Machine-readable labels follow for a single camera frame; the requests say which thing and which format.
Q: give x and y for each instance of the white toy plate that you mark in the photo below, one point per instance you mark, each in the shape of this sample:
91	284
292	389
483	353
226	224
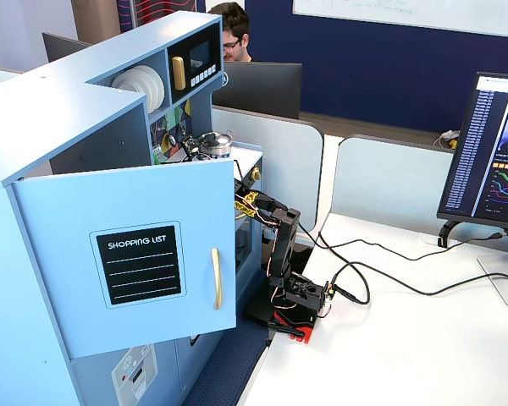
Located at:
157	98
163	89

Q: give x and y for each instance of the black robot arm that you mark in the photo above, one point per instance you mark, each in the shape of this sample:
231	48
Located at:
285	241

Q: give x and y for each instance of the metal toy pot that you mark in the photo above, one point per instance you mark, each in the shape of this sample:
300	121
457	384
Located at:
217	149

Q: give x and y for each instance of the red and black robot base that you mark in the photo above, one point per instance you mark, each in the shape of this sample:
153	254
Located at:
296	327

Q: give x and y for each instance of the computer monitor with graphs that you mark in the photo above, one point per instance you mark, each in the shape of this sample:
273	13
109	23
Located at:
470	148

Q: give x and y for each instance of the stack of white plates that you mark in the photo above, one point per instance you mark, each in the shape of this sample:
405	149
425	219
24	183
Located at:
131	80

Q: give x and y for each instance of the silver monitor stand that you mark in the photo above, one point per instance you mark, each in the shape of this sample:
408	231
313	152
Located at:
504	279

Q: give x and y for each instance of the light blue desk divider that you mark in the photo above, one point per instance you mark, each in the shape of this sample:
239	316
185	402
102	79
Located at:
385	182
288	169

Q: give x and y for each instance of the yellow printed tape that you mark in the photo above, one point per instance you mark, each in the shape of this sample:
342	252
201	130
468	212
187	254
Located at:
245	203

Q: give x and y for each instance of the black computer monitor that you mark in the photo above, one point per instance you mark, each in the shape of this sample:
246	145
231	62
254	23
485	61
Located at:
262	89

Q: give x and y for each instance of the man with glasses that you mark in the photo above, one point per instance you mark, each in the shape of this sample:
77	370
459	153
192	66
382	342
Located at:
235	29

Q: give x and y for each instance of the yellow round knob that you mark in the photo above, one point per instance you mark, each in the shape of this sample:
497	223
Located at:
256	173

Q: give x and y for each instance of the white whiteboard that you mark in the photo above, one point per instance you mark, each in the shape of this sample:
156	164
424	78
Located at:
406	12

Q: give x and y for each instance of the small controller circuit board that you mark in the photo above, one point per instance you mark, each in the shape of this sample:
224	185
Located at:
330	294

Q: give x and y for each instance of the wavy line patterned banner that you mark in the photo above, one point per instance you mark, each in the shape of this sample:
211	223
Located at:
161	10

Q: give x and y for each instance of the dark computer monitor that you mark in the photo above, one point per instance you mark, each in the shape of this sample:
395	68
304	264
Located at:
59	48

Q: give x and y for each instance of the blue shopping list cabinet door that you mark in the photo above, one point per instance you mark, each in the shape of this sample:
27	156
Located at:
59	254

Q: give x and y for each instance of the blue toy kitchen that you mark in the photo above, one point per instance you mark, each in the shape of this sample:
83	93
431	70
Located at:
67	110

